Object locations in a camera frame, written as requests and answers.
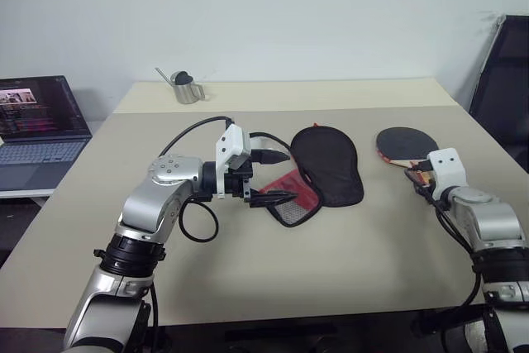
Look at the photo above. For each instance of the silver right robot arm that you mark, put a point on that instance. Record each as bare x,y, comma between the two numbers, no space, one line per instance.
492,220

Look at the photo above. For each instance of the open dark blue laptop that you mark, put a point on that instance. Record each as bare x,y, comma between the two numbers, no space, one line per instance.
37,138

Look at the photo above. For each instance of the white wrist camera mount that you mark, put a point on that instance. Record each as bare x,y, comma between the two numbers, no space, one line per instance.
231,140
448,167

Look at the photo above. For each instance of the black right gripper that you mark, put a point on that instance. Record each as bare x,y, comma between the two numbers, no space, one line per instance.
430,187

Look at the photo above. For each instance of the black and red paddle case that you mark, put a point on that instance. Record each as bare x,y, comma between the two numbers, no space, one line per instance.
326,167

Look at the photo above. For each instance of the black chair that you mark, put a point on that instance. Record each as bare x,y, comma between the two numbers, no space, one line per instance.
504,92

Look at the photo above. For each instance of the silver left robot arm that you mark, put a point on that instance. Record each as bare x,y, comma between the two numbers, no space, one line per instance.
153,200

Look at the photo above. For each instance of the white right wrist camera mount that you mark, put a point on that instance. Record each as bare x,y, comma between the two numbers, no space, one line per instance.
448,167

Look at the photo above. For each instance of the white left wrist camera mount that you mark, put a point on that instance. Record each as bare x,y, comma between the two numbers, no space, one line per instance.
231,140

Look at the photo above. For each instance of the small steel watering can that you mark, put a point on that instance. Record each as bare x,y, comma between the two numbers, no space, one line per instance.
188,90

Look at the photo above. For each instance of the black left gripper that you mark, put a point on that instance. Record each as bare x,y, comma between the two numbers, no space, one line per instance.
241,182

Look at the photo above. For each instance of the black rubber table tennis paddle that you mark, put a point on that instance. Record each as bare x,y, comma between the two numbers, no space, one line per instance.
405,142

